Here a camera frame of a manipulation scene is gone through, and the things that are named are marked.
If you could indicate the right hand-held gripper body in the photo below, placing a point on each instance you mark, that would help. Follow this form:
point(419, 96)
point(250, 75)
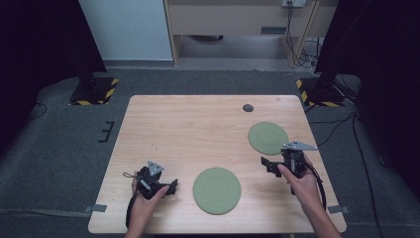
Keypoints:
point(295, 162)

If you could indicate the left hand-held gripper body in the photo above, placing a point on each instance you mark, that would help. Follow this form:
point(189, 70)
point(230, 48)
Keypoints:
point(148, 178)

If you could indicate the green round plate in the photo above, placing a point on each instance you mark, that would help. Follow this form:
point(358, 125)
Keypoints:
point(268, 138)
point(217, 190)

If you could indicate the person's left hand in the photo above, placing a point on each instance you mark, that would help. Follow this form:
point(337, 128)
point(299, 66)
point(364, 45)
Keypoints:
point(145, 205)

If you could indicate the person's right hand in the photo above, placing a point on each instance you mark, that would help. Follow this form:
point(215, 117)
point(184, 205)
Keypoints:
point(305, 190)

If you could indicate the grey round table grommet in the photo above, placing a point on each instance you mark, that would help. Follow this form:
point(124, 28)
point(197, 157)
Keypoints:
point(248, 107)

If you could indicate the grey tape piece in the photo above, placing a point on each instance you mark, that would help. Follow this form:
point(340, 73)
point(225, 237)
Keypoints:
point(338, 209)
point(95, 208)

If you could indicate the black stand base striped edges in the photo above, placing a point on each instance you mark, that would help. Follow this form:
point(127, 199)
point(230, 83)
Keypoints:
point(318, 92)
point(94, 91)

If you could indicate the dark curtain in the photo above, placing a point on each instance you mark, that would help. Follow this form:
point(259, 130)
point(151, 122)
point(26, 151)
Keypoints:
point(39, 59)
point(379, 82)

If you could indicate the white cabinet panel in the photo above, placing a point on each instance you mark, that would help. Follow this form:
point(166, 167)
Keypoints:
point(128, 29)

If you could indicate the grey power strip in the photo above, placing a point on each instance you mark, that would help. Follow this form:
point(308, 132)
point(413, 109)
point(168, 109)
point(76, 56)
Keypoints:
point(293, 3)

